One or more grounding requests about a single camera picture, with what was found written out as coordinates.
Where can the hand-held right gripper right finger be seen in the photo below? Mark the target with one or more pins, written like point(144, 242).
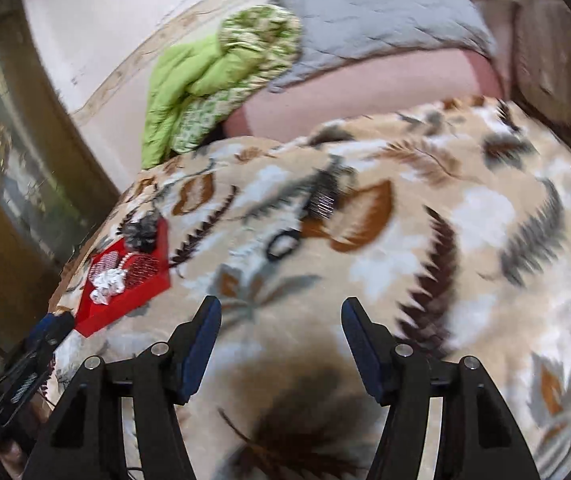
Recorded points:
point(365, 355)

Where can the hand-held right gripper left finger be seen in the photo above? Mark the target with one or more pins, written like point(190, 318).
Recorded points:
point(200, 350)

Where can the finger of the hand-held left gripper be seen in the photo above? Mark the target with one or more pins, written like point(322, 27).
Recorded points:
point(50, 330)

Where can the white scrunchie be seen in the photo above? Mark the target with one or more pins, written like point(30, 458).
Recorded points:
point(108, 287)

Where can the red tray box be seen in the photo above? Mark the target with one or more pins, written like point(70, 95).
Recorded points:
point(135, 300)

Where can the maroon sequin scrunchie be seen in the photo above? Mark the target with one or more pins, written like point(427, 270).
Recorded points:
point(105, 263)

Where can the red polka dot scrunchie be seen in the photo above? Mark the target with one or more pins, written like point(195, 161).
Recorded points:
point(141, 267)

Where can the dark grey scrunchie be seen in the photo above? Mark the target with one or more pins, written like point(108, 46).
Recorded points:
point(140, 234)

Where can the leaf print blanket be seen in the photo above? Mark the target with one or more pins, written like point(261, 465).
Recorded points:
point(415, 240)

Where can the wooden door with stained glass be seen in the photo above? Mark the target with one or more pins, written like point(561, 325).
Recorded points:
point(10, 185)

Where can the pink sofa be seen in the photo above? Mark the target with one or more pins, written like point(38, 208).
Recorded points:
point(365, 95)

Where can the green quilt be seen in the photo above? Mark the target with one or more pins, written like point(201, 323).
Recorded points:
point(200, 75)

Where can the grey quilted pillow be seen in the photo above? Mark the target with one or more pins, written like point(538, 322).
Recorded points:
point(375, 15)

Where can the striped floral sofa cushion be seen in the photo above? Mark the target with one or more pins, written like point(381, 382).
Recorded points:
point(560, 60)

